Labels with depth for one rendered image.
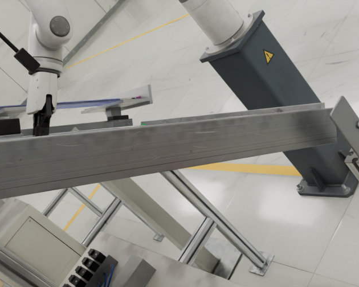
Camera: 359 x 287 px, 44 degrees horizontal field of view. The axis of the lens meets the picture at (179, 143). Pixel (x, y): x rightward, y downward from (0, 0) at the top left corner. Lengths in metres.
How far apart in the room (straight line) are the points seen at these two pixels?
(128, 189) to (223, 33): 0.63
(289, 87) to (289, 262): 0.61
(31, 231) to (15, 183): 1.54
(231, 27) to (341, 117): 0.75
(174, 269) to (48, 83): 0.52
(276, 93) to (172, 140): 0.93
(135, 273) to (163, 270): 0.06
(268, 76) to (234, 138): 0.83
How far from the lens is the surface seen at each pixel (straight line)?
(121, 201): 2.14
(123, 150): 0.55
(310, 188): 1.82
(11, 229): 2.02
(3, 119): 0.82
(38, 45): 1.13
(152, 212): 1.66
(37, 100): 1.10
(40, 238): 2.07
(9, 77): 8.90
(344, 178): 1.75
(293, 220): 1.78
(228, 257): 1.85
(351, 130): 0.78
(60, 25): 1.07
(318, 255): 1.63
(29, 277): 1.28
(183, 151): 0.60
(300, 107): 0.86
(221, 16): 1.42
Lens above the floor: 1.17
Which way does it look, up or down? 24 degrees down
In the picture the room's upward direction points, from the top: 44 degrees counter-clockwise
